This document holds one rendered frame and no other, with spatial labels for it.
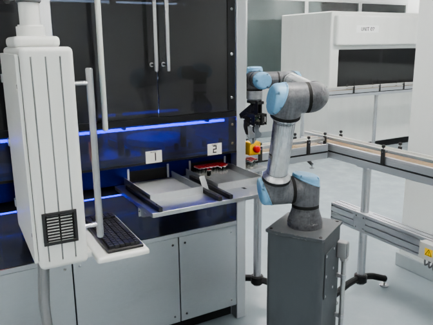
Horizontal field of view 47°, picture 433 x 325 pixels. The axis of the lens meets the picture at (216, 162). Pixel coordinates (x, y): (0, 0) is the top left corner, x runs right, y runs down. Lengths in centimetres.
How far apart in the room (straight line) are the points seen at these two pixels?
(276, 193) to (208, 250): 82
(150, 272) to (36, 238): 95
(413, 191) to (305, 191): 164
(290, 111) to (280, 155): 20
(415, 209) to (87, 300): 222
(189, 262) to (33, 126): 131
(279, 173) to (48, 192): 88
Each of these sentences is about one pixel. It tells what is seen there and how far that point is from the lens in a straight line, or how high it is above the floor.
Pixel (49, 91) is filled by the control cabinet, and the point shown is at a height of 141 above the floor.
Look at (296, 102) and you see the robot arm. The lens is 185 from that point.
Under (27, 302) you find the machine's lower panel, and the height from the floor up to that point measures 42.
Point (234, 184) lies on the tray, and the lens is 239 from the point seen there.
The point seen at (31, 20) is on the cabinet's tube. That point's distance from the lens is 192.
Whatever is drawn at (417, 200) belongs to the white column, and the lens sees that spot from 363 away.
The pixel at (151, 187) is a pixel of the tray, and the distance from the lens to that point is 244.
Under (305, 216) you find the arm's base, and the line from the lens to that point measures 213.
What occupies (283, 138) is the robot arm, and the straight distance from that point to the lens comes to 193.
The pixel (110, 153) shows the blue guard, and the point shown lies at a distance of 238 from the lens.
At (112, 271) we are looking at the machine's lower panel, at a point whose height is 47.
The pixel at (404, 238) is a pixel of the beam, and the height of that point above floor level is 50.
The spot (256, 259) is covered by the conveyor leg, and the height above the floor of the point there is 26.
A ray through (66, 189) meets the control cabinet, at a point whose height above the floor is 108.
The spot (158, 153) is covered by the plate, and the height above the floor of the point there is 103.
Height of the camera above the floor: 156
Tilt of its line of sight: 13 degrees down
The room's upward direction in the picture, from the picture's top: 1 degrees counter-clockwise
